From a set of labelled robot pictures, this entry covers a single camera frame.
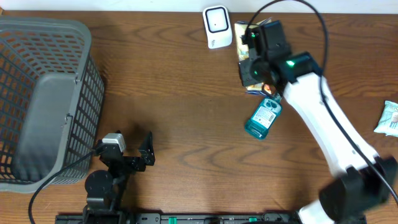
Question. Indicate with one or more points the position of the grey plastic shopping basket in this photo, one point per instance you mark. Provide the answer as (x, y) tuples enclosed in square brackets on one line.
[(51, 101)]

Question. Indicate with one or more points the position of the light teal wipes packet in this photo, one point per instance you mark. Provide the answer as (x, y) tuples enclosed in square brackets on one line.
[(388, 122)]

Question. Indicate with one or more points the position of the yellow red snack bag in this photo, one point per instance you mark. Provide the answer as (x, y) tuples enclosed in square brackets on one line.
[(252, 86)]

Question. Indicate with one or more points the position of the teal mouthwash bottle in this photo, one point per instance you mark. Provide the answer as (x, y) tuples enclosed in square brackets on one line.
[(263, 118)]

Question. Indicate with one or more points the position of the white barcode scanner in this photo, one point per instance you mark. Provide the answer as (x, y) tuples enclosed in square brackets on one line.
[(217, 26)]

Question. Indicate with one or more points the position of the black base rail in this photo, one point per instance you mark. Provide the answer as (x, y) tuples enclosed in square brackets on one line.
[(155, 218)]

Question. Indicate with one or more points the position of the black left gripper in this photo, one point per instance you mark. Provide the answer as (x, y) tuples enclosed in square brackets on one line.
[(147, 154)]

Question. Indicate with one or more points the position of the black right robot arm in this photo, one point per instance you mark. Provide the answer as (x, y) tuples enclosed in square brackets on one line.
[(361, 178)]

